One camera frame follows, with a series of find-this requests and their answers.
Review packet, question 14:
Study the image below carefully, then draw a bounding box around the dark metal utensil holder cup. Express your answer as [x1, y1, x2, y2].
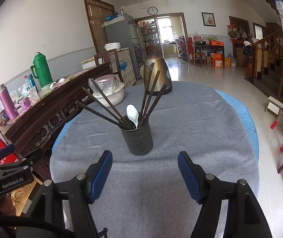
[120, 120, 153, 156]

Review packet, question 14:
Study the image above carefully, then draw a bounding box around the white plastic spoon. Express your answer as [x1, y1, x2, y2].
[126, 104, 139, 129]

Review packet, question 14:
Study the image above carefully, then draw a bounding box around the carved dark wooden sideboard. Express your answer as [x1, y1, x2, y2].
[0, 63, 112, 181]

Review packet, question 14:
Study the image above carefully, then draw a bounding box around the purple thermos bottle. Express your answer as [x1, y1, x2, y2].
[0, 84, 19, 121]

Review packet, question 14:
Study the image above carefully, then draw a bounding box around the blue water bottle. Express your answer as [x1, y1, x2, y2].
[27, 74, 36, 87]

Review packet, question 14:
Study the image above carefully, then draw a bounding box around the green thermos flask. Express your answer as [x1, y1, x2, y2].
[30, 52, 53, 88]

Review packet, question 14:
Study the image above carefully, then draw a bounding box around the grey tablecloth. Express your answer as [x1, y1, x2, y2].
[50, 82, 259, 237]

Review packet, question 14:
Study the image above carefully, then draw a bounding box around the white plastic basin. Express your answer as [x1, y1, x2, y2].
[93, 83, 125, 107]

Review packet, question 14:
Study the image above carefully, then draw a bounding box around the clear plastic bag with bowls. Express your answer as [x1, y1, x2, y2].
[88, 74, 123, 97]

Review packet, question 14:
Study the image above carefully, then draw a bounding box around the small white step stool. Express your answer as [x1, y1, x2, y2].
[265, 96, 283, 115]

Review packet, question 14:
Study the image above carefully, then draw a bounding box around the blue underlay cloth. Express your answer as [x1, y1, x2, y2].
[52, 90, 259, 162]

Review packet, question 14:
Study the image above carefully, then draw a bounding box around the cardboard appliance box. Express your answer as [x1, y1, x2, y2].
[109, 48, 136, 88]

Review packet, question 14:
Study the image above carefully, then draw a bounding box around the grey refrigerator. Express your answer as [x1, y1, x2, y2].
[102, 14, 145, 80]

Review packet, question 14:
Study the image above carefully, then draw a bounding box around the wooden stair railing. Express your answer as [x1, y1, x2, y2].
[243, 28, 283, 82]

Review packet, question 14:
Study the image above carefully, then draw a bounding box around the dark wooden side table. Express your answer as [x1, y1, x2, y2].
[194, 44, 225, 68]

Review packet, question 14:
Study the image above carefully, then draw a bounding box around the framed flower picture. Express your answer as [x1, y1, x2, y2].
[201, 12, 216, 27]

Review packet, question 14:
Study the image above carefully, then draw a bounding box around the round wall clock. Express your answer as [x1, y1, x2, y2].
[147, 7, 158, 16]

